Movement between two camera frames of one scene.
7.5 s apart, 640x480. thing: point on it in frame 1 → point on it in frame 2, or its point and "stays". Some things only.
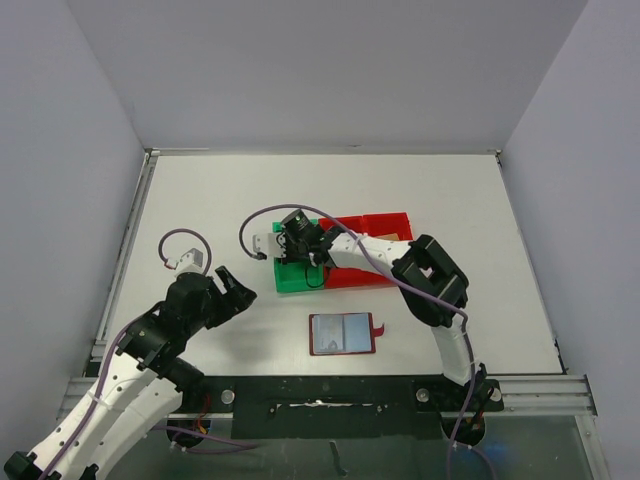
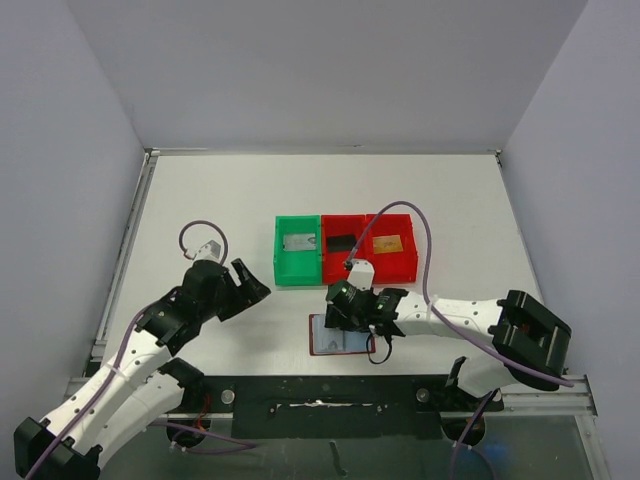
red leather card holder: (343, 333) stays
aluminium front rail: (543, 395) stays
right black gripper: (288, 245) → (338, 314)
